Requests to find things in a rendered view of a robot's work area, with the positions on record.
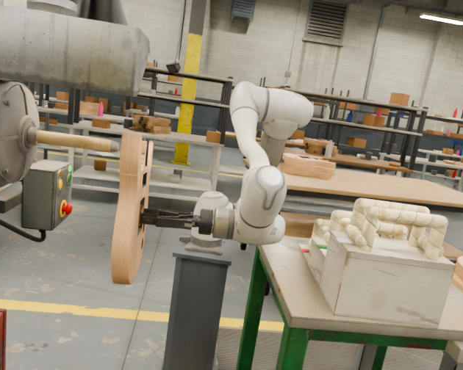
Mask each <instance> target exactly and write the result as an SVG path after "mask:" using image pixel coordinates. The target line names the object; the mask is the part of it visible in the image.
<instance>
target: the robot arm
mask: <svg viewBox="0 0 463 370"><path fill-rule="evenodd" d="M230 114H231V121H232V123H233V126H234V130H235V134H236V136H237V142H238V145H239V148H240V151H241V152H242V154H243V155H244V156H245V157H246V158H247V159H248V160H249V162H250V168H249V170H247V171H246V172H245V173H244V175H243V184H242V189H241V195H240V199H239V200H238V201H237V203H230V202H228V198H227V197H226V196H225V195H224V194H222V193H221V192H216V191H208V192H205V193H203V195H202V196H200V198H199V199H198V202H197V203H196V205H195V209H194V212H186V211H174V210H167V209H163V208H162V209H160V210H158V209H151V208H144V210H143V213H140V224H145V225H156V227H162V228H181V229H188V230H192V233H191V235H189V236H180V238H179V241H181V242H184V243H187V245H186V246H185V248H184V249H185V250H187V251H196V252H201V253H210V254H215V255H223V251H222V249H223V245H224V244H225V240H224V239H227V240H230V239H231V240H235V241H237V242H240V243H244V244H258V245H265V244H275V243H278V242H280V241H281V240H282V238H283V236H284V232H285V221H284V218H283V217H281V216H280V215H278V213H279V212H280V210H281V207H282V205H283V203H284V199H285V197H286V194H287V181H286V178H285V176H284V174H283V172H282V171H281V170H280V169H279V168H277V167H278V165H279V162H280V159H281V155H282V153H283V150H284V146H285V144H286V141H287V139H288V138H289V137H291V136H292V134H293V133H294V132H295V131H296V130H297V129H298V128H303V127H304V126H306V125H307V124H308V123H309V121H310V120H311V118H312V103H311V102H310V101H308V100H307V99H306V98H305V97H304V96H302V95H300V94H298V93H296V92H291V91H287V90H280V89H269V88H264V87H258V86H255V85H254V84H252V83H250V82H249V81H242V82H240V83H238V84H237V85H236V86H235V88H234V90H233V92H232V94H231V99H230ZM257 122H262V127H263V130H264V133H263V136H262V141H261V143H260V146H259V145H258V144H257V143H256V126H257Z"/></svg>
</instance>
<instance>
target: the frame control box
mask: <svg viewBox="0 0 463 370"><path fill-rule="evenodd" d="M69 164H70V165H71V163H69V162H58V161H52V160H45V159H44V160H41V161H39V162H36V163H34V164H32V166H31V167H30V169H29V172H28V173H27V174H26V175H25V176H24V178H23V187H22V215H21V227H22V228H28V229H36V230H39V232H40V233H41V237H40V238H39V237H36V236H33V235H31V234H29V233H27V232H25V231H23V230H21V229H19V228H17V227H15V226H13V225H11V224H9V223H8V222H5V221H4V220H1V219H0V225H2V226H4V227H6V228H7V229H9V230H11V231H13V232H15V233H17V234H19V235H21V236H23V237H25V238H27V239H30V240H32V241H34V242H43V241H45V239H46V231H52V230H54V229H55V228H56V227H57V226H58V225H59V224H60V223H61V222H62V221H63V220H64V219H65V218H67V217H68V215H66V214H65V211H62V206H66V205H67V203H70V194H71V183H68V177H69V175H70V174H71V172H70V173H68V165H69ZM71 168H72V165H71ZM59 170H62V177H61V178H59V177H58V172H59ZM60 180H62V188H61V189H59V182H60Z"/></svg>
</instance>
